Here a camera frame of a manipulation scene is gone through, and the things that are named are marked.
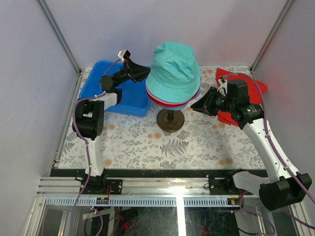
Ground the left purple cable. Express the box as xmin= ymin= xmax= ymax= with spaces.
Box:
xmin=71 ymin=58 xmax=125 ymax=236

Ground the blue plastic bin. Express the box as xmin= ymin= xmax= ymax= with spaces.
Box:
xmin=79 ymin=60 xmax=151 ymax=117

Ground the lavender hat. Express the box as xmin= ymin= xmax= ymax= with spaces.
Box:
xmin=145 ymin=87 xmax=187 ymax=107

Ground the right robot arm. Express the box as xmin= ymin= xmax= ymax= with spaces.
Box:
xmin=191 ymin=80 xmax=312 ymax=211

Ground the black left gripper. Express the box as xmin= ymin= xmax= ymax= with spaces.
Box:
xmin=110 ymin=57 xmax=150 ymax=86

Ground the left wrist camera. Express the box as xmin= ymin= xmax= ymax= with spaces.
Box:
xmin=118 ymin=50 xmax=131 ymax=62

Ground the teal and white hat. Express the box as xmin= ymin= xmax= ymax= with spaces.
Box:
xmin=146 ymin=41 xmax=201 ymax=102

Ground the red bucket hat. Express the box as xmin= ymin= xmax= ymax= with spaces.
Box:
xmin=145 ymin=88 xmax=200 ymax=109

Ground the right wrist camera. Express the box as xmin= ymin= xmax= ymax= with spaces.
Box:
xmin=217 ymin=76 xmax=227 ymax=96

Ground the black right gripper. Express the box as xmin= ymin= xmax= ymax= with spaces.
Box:
xmin=190 ymin=87 xmax=235 ymax=117

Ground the red cloth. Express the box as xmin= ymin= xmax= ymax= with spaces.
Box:
xmin=215 ymin=68 xmax=268 ymax=127

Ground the mannequin head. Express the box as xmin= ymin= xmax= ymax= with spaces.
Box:
xmin=157 ymin=109 xmax=185 ymax=133

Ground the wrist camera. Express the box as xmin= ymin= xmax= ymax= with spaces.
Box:
xmin=217 ymin=76 xmax=227 ymax=96
xmin=118 ymin=50 xmax=131 ymax=62

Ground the blue bucket hat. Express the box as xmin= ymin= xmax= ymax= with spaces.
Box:
xmin=185 ymin=88 xmax=200 ymax=103

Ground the aluminium rail frame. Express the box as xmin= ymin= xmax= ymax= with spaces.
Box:
xmin=24 ymin=169 xmax=306 ymax=236

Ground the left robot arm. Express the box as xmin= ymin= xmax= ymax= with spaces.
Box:
xmin=72 ymin=59 xmax=150 ymax=194

